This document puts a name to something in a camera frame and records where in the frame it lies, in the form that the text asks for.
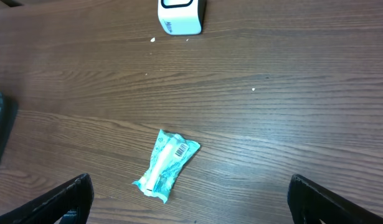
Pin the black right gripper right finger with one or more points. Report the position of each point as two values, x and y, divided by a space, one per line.
309 202

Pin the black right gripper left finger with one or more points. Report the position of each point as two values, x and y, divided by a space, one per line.
68 203

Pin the teal white snack packet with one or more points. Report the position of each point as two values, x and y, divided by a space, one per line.
170 154

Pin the white barcode scanner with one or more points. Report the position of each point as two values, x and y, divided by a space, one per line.
182 17

